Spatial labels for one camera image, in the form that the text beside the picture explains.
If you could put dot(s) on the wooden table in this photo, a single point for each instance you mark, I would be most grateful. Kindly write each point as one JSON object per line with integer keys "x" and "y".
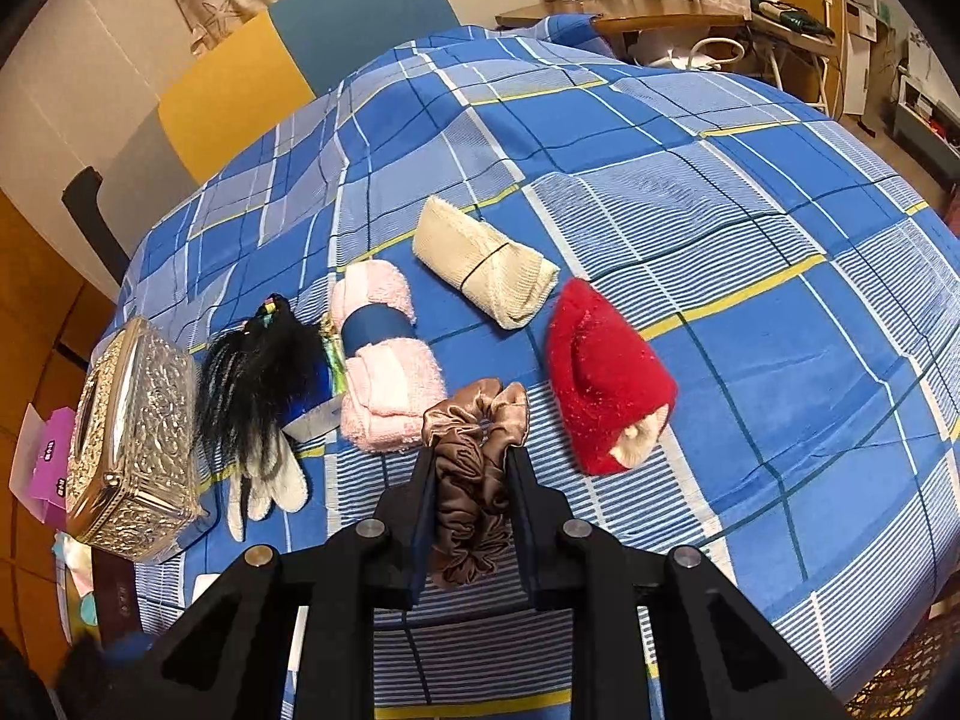
{"x": 660, "y": 11}

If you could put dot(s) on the patterned rug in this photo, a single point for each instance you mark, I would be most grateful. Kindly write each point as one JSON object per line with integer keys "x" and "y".
{"x": 915, "y": 667}

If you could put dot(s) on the blue foil packet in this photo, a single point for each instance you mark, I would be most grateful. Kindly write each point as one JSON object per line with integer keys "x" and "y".
{"x": 319, "y": 391}

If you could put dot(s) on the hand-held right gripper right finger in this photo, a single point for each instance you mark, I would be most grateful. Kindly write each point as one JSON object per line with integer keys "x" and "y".
{"x": 523, "y": 532}

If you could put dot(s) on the red fuzzy sock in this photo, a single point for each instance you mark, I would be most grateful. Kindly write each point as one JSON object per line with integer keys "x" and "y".
{"x": 600, "y": 367}

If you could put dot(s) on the dark brown box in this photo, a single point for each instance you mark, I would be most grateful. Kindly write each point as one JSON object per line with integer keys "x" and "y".
{"x": 116, "y": 592}

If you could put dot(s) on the blue plaid blanket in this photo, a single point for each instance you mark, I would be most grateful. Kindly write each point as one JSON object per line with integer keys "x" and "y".
{"x": 675, "y": 187}

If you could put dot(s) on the dark green tool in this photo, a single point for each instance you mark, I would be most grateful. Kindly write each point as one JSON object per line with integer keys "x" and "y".
{"x": 795, "y": 16}

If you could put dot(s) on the cream mesh cloth roll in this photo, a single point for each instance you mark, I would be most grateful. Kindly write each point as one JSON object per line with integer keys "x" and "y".
{"x": 480, "y": 255}

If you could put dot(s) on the pink towel with blue band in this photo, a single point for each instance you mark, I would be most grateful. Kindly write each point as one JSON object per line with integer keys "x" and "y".
{"x": 382, "y": 390}

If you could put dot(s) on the purple cardboard box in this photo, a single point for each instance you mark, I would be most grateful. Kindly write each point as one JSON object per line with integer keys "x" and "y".
{"x": 46, "y": 465}

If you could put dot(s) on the white paper bag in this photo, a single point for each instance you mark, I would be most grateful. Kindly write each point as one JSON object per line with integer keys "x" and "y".
{"x": 930, "y": 52}

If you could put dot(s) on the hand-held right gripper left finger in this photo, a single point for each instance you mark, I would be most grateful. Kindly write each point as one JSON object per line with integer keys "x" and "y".
{"x": 424, "y": 532}

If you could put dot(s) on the blue yellow grey headboard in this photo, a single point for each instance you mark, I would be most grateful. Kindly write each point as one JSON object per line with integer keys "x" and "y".
{"x": 225, "y": 82}

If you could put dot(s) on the grey low cabinet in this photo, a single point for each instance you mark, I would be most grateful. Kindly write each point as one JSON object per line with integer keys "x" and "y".
{"x": 922, "y": 120}

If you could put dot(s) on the black hair wig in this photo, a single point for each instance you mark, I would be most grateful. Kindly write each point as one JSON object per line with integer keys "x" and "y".
{"x": 255, "y": 375}

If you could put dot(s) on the wooden chair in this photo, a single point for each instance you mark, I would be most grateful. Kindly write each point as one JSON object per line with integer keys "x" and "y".
{"x": 806, "y": 15}

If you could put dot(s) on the brown satin scrunchie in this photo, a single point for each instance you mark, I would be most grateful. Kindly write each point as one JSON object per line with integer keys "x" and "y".
{"x": 465, "y": 480}

